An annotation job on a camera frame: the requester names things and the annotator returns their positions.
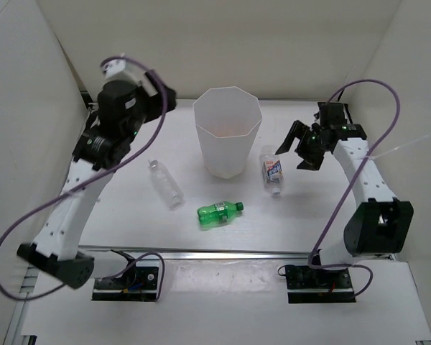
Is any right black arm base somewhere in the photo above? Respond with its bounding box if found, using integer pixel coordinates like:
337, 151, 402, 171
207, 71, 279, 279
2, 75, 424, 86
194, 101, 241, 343
277, 264, 356, 304

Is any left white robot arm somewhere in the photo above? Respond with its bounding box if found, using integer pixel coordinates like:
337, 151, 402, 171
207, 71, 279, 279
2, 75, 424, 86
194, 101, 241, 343
17, 71, 177, 289

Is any green plastic bottle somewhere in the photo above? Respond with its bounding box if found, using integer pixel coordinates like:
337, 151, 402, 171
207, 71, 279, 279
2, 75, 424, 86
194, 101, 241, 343
197, 201, 244, 228

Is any clear bottle blue white label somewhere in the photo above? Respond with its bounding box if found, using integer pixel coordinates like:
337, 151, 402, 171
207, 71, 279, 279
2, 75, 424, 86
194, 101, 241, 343
259, 145, 284, 197

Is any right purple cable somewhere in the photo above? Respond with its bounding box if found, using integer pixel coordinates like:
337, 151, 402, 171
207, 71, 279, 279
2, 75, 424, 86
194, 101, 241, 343
307, 79, 402, 298

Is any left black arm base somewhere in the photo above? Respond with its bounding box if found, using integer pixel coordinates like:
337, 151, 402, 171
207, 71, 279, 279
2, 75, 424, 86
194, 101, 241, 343
91, 249, 165, 302

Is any clear plastic water bottle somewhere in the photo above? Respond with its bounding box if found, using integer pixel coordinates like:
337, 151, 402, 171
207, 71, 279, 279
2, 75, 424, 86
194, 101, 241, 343
149, 160, 184, 210

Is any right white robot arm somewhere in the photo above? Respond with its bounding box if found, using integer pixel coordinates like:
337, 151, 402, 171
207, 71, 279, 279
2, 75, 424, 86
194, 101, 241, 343
277, 102, 414, 288

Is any purple cable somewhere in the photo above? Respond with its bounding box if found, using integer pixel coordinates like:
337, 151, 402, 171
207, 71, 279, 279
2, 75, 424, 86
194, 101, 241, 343
0, 55, 166, 301
307, 79, 402, 298

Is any white faceted plastic bin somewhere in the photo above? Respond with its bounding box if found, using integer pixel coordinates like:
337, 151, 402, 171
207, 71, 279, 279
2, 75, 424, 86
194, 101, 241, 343
193, 86, 262, 179

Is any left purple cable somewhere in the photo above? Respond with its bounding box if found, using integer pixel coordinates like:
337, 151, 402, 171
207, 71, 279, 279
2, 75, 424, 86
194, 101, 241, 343
0, 55, 166, 301

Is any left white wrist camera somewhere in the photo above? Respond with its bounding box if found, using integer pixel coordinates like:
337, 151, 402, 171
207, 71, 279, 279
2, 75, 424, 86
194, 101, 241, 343
100, 54, 140, 84

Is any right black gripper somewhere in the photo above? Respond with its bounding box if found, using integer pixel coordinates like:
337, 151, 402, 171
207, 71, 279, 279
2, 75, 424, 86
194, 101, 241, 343
275, 120, 329, 171

